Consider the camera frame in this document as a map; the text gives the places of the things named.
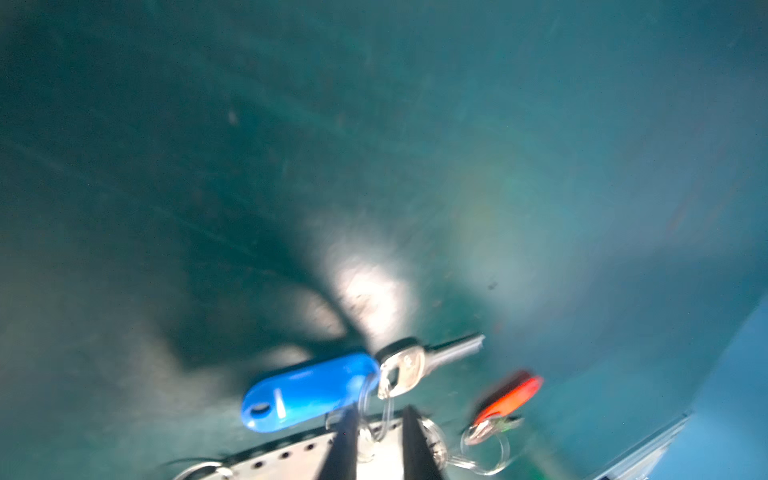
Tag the red key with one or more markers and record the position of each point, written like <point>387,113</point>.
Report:
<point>496,415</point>

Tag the blue key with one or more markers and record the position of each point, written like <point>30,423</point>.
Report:
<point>316,389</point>

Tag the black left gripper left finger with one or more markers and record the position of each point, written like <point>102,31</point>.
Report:
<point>341,461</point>

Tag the grey oval keyring plate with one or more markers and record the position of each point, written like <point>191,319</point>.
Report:
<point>301,457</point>

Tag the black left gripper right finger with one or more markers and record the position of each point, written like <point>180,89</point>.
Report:
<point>418,460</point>

